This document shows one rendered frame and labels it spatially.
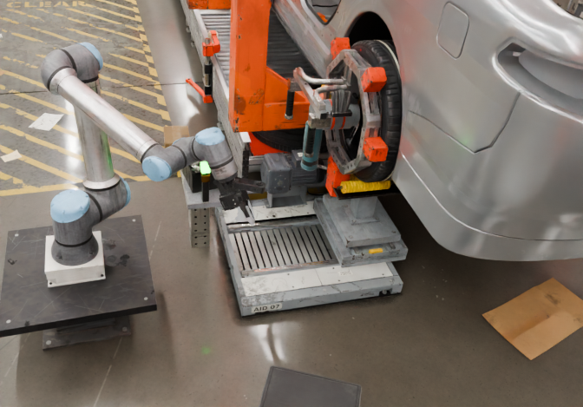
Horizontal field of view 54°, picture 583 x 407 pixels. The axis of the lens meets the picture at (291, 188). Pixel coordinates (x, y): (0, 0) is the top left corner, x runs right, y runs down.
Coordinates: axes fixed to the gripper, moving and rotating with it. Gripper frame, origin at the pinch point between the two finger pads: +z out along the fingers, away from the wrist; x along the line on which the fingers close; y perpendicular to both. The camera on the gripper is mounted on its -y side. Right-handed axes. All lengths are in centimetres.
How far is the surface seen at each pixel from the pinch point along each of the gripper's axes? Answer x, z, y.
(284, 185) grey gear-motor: -101, 28, 12
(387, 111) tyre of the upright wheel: -53, -8, -55
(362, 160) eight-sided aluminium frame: -55, 10, -38
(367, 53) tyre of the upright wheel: -76, -29, -53
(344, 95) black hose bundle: -55, -20, -40
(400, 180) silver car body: -39, 17, -52
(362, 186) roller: -74, 30, -31
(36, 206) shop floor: -93, -7, 150
